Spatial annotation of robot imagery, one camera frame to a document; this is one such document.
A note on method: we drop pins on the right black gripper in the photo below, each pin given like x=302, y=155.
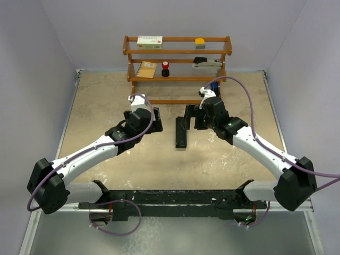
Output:
x=193, y=110

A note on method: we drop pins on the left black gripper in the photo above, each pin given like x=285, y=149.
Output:
x=156, y=126

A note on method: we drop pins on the black glasses case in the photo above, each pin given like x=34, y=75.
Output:
x=181, y=131

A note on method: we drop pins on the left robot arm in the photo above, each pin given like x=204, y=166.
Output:
x=51, y=183

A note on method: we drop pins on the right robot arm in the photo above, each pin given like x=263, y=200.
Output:
x=294, y=178

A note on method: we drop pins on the blue and black stapler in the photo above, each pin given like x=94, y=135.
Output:
x=215, y=87

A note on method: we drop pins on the brown spiral notebook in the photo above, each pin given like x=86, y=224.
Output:
x=147, y=70

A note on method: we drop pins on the black and white stapler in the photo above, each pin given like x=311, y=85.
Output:
x=206, y=63

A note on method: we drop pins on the red and black stamp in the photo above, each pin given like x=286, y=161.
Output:
x=165, y=69

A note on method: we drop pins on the wooden three-tier shelf rack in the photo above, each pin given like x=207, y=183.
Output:
x=180, y=53

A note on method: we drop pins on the yellow and grey eraser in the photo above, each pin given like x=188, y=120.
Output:
x=200, y=43

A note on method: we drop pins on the white and red box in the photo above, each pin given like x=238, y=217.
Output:
x=149, y=42

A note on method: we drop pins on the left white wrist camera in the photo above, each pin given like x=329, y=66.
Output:
x=137, y=101

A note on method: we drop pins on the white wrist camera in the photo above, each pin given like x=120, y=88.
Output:
x=205, y=94
x=137, y=101

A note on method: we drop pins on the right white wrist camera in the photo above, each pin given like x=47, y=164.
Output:
x=205, y=94

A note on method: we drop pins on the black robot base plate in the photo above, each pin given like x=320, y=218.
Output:
x=221, y=204

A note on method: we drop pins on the aluminium rail frame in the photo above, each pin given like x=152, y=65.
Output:
x=51, y=184

